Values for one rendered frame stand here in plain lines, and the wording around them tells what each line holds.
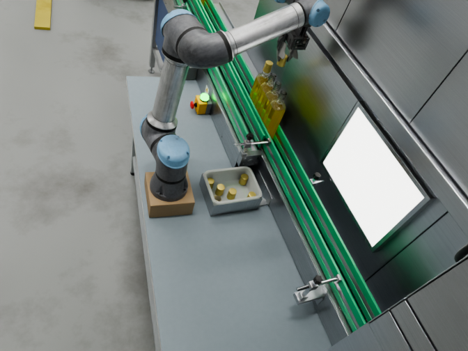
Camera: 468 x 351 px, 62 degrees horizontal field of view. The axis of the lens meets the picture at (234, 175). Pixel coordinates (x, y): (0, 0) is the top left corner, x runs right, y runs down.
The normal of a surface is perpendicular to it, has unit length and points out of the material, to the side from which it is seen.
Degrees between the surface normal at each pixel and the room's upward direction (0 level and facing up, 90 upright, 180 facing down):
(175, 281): 0
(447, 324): 90
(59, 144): 0
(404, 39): 90
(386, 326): 90
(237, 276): 0
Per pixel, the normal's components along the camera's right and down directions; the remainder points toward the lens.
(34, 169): 0.23, -0.62
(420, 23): -0.92, 0.11
